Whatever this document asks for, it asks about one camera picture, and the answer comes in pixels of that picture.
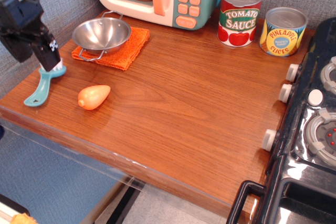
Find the clear acrylic table guard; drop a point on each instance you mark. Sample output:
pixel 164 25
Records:
pixel 59 185

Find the orange towel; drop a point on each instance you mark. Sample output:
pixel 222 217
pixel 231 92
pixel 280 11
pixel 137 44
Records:
pixel 123 58

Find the tomato sauce can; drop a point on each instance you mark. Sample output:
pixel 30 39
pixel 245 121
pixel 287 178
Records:
pixel 237 21

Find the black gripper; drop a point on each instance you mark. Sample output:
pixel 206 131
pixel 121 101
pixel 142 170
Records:
pixel 23 32

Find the black toy stove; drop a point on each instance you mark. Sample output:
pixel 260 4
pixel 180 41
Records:
pixel 300 175

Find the orange fuzzy object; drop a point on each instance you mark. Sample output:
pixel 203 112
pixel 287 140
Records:
pixel 22 219

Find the pineapple slices can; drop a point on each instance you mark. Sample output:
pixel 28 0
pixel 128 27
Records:
pixel 283 31

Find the orange toy carrot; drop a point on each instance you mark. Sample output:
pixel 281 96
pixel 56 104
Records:
pixel 92 97

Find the small steel bowl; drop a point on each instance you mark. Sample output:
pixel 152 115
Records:
pixel 100 36

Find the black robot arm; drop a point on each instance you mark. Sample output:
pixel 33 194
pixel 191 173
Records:
pixel 24 34

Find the blue brush white bristles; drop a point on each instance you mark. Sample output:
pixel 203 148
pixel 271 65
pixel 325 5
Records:
pixel 41 93

